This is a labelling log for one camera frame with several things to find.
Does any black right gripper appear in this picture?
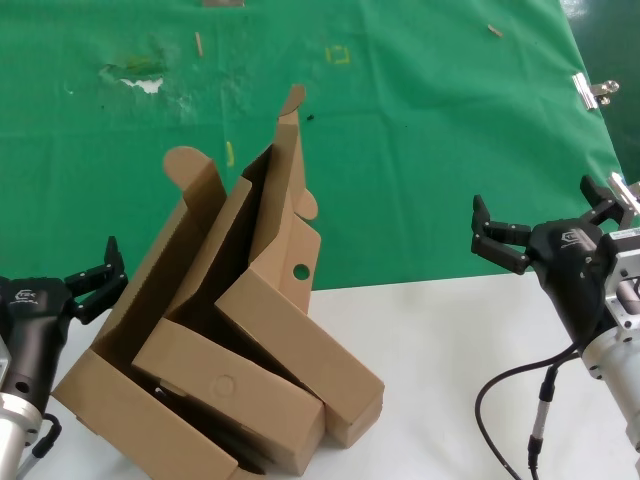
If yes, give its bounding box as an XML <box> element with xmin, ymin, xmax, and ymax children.
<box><xmin>471</xmin><ymin>174</ymin><xmax>629</xmax><ymax>346</ymax></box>

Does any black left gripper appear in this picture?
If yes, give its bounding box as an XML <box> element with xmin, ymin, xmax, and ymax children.
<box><xmin>0</xmin><ymin>236</ymin><xmax>130</xmax><ymax>404</ymax></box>

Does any small cardboard box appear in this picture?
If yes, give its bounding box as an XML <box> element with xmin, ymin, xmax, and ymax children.
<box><xmin>214</xmin><ymin>83</ymin><xmax>386</xmax><ymax>450</ymax></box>

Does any large open cardboard box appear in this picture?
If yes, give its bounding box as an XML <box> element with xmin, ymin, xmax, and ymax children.
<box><xmin>51</xmin><ymin>145</ymin><xmax>266</xmax><ymax>480</ymax></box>

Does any medium open cardboard box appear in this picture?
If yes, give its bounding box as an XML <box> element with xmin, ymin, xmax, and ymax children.
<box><xmin>130</xmin><ymin>143</ymin><xmax>326</xmax><ymax>477</ymax></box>

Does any metal binder clip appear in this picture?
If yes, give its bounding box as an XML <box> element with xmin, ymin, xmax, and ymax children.
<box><xmin>571</xmin><ymin>72</ymin><xmax>620</xmax><ymax>112</ymax></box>

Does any green table cloth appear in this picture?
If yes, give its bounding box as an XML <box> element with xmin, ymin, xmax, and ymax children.
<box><xmin>0</xmin><ymin>0</ymin><xmax>634</xmax><ymax>321</ymax></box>

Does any yellow square tape marker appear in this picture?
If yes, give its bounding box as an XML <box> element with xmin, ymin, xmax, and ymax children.
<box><xmin>324</xmin><ymin>45</ymin><xmax>352</xmax><ymax>67</ymax></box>

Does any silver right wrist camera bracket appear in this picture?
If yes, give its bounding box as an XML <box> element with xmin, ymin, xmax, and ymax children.
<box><xmin>597</xmin><ymin>227</ymin><xmax>640</xmax><ymax>334</ymax></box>

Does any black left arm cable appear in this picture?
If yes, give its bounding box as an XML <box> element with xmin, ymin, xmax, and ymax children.
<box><xmin>17</xmin><ymin>411</ymin><xmax>65</xmax><ymax>480</ymax></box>

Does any long black right arm cable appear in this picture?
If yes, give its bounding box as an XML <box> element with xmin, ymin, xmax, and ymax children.
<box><xmin>473</xmin><ymin>344</ymin><xmax>586</xmax><ymax>480</ymax></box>

